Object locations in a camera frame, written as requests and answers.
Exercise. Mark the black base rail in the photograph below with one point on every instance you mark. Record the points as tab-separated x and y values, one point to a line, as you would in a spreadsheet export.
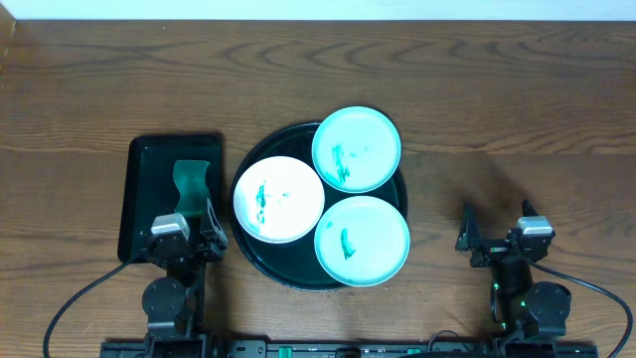
261	349

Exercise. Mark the white plate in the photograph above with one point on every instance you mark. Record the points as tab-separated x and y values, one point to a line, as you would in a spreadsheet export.
278	199

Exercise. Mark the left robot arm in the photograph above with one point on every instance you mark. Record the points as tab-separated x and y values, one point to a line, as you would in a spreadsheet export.
174	304

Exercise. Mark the green scouring sponge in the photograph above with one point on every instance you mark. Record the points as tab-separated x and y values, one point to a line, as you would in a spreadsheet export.
190	178

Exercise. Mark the mint green plate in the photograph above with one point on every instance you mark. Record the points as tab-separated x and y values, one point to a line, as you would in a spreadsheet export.
362	241
356	149

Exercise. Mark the rectangular black tray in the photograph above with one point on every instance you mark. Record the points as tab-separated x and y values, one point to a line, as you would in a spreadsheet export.
149	189

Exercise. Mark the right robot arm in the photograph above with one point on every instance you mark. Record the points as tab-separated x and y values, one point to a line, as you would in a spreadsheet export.
531	312

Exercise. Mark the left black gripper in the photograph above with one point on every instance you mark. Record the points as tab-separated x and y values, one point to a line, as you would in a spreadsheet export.
194	250

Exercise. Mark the round black tray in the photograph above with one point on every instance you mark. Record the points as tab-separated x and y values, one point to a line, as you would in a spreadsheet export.
295	264

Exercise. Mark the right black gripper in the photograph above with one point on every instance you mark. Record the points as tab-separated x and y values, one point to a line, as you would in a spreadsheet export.
469	237

